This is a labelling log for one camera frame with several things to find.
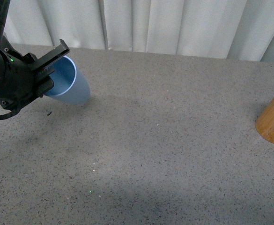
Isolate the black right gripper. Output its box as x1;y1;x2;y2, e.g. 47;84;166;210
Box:
0;37;70;110

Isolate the blue plastic cup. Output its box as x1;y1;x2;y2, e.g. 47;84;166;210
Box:
45;56;90;105

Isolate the white pleated curtain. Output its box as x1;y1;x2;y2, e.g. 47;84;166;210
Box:
5;0;274;62

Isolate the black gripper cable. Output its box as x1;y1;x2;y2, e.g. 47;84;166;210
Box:
0;106;22;121

